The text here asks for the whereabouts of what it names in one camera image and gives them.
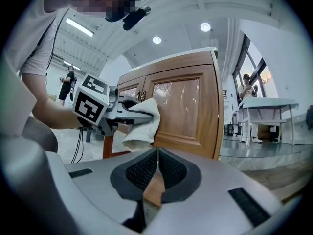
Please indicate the black head-worn camera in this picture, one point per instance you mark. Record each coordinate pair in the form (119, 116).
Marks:
(134, 18)

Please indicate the round smoke detector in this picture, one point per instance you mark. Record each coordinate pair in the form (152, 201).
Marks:
(97, 28)

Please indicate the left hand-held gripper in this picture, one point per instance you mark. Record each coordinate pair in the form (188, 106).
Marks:
(88, 104)

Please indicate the wooden slatted platform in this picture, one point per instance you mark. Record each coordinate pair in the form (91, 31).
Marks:
(276, 180)

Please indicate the wooden cabinet door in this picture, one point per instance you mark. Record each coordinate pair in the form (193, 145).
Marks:
(129, 89)
(178, 106)

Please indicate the wooden cabinet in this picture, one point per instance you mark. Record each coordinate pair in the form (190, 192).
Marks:
(183, 62)

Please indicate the cardboard box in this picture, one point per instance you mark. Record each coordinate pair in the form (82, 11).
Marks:
(267, 131)

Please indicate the person's grey trousers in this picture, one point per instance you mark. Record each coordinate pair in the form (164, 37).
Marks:
(41, 136)

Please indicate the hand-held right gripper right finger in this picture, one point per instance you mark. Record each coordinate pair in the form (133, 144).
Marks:
(215, 204)

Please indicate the white table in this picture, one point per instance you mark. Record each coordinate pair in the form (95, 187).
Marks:
(266, 104)

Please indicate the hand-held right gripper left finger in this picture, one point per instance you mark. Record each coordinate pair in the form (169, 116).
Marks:
(97, 185)

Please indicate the person's left forearm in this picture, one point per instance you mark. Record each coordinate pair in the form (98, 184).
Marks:
(53, 116)

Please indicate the large dark-framed window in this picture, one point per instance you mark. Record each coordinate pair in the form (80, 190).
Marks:
(252, 67)

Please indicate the person's white shirt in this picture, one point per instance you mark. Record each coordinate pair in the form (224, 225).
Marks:
(36, 45)

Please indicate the round ceiling lamp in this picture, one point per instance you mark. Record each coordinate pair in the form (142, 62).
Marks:
(205, 26)
(156, 39)

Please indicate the long ceiling tube light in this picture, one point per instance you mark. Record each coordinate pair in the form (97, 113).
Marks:
(79, 27)

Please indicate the black crate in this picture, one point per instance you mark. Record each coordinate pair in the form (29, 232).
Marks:
(230, 130)

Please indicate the white cloth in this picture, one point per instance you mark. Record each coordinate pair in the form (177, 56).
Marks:
(144, 131)

